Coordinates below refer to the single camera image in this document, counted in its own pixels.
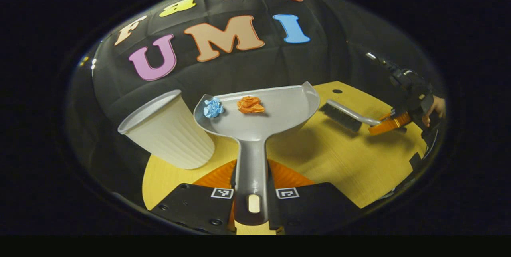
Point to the orange paper ball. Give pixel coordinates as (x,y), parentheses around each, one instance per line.
(250,105)

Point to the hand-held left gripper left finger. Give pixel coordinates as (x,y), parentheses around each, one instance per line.
(191,205)

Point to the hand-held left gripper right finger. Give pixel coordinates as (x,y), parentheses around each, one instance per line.
(311,205)

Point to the grey plastic dustpan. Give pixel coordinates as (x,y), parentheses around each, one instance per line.
(255,129)

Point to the small grey broom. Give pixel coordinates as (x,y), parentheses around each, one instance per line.
(343,115)

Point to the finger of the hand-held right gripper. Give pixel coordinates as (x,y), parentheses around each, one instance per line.
(389,115)
(391,124)

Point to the blue paper ball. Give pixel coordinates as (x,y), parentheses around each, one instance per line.
(213,108)

